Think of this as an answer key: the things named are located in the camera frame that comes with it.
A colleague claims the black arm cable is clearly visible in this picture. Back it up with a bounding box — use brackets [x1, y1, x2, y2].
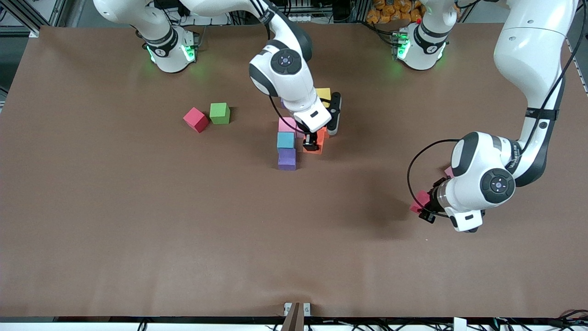
[250, 0, 306, 135]
[407, 0, 579, 217]

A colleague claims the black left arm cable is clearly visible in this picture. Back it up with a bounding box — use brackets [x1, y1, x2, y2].
[407, 0, 579, 217]

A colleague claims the brown table cover sheet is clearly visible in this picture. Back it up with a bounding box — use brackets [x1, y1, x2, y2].
[0, 23, 588, 319]

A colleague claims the green foam cube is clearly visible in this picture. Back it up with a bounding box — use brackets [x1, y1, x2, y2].
[209, 103, 231, 125]

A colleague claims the orange mesh bag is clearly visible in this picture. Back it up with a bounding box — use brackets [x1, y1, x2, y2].
[366, 0, 425, 24]

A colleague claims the white power strip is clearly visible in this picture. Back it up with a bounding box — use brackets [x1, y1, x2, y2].
[181, 13, 230, 26]

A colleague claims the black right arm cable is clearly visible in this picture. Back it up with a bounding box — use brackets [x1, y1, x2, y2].
[250, 0, 306, 135]

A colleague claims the purple foam cube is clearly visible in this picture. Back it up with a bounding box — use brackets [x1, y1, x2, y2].
[278, 148, 297, 171]

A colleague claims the metal clamp bracket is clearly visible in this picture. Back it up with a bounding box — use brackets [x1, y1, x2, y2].
[283, 302, 311, 331]

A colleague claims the red foam cube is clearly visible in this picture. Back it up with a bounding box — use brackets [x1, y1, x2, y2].
[183, 107, 210, 134]
[410, 190, 432, 214]

